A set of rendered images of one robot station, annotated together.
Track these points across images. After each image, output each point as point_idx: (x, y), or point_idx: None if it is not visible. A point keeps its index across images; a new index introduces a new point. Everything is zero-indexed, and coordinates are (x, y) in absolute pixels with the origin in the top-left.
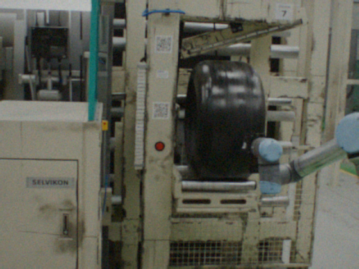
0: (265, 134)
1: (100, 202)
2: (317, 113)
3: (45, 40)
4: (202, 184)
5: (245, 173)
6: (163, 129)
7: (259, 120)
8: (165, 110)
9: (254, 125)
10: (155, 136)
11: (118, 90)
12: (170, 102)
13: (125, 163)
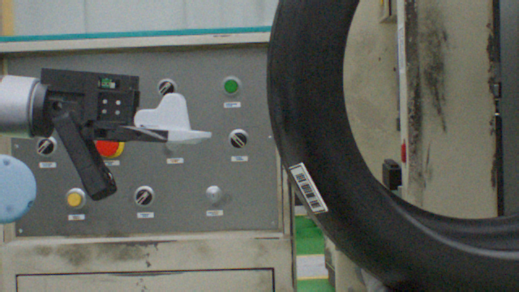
0: (41, 70)
1: (205, 239)
2: None
3: None
4: (366, 274)
5: (348, 257)
6: (404, 104)
7: (272, 47)
8: (402, 47)
9: (267, 66)
10: (402, 122)
11: None
12: (403, 23)
13: None
